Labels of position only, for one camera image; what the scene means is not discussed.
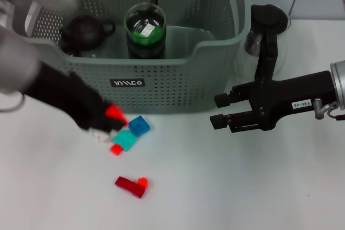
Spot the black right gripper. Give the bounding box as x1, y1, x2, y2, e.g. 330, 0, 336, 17
209, 70, 338, 134

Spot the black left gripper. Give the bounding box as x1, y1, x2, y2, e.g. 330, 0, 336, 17
23, 60, 125, 134

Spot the bright red toy brick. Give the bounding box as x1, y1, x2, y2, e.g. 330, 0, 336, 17
105, 104, 129, 128

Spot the translucent white toy brick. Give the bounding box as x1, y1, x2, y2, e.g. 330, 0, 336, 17
90, 129, 112, 144

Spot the small green toy brick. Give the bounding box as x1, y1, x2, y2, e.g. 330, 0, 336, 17
129, 31, 151, 49

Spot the long green toy brick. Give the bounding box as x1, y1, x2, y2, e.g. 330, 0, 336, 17
150, 26, 165, 44

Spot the grey perforated storage basket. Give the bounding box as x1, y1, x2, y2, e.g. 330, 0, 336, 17
10, 0, 252, 114

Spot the teal toy brick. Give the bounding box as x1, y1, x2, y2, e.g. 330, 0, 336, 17
113, 129, 138, 151

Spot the blue toy brick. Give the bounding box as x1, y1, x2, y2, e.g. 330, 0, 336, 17
128, 115, 151, 137

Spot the small red toy brick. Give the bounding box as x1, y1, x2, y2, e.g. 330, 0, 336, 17
110, 143, 123, 156

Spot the dark red toy brick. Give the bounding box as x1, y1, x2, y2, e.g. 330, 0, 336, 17
115, 175, 146, 199

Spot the black teapot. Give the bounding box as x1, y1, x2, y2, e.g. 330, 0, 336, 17
59, 15, 116, 52

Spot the glass coffee pot black handle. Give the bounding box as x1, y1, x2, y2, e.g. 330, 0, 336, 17
244, 3, 292, 81

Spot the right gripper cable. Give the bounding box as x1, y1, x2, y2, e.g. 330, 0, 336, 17
314, 97, 345, 121

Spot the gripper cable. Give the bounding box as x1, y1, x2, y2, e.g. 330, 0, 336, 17
0, 92, 26, 113
314, 97, 345, 121

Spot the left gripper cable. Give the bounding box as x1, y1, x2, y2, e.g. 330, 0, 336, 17
0, 92, 26, 113

